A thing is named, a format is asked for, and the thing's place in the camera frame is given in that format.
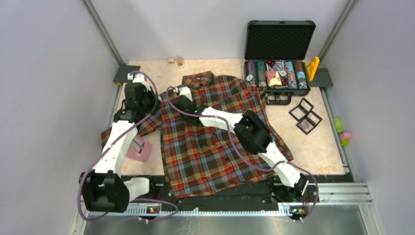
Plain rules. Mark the pink metronome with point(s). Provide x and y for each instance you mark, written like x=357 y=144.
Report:
x=139 y=150

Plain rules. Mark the green pink toy pieces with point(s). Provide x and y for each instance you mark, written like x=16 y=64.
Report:
x=344 y=137

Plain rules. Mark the left grey baseplate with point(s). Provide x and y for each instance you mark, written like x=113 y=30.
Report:
x=122 y=73

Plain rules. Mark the plaid flannel shirt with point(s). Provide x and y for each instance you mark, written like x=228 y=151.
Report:
x=200 y=160

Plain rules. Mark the right grey baseplate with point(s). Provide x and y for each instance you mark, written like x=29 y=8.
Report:
x=322 y=79

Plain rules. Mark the black brooch display tray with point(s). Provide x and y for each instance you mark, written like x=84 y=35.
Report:
x=304 y=111

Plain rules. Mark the wooden block right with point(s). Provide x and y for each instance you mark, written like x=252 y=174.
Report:
x=180 y=61

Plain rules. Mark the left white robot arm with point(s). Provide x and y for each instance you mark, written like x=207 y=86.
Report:
x=101 y=187

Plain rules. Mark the silver brooch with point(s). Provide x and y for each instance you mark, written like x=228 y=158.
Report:
x=305 y=124

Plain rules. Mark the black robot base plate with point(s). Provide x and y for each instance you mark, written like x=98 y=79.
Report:
x=265 y=195

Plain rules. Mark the black poker chip case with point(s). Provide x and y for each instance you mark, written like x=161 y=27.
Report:
x=274 y=53

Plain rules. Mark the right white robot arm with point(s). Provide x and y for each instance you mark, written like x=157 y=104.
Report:
x=252 y=133

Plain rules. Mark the yellow plastic toy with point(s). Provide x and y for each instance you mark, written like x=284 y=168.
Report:
x=311 y=68

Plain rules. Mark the grey baseplate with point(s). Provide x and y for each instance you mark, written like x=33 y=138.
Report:
x=122 y=73
x=322 y=79

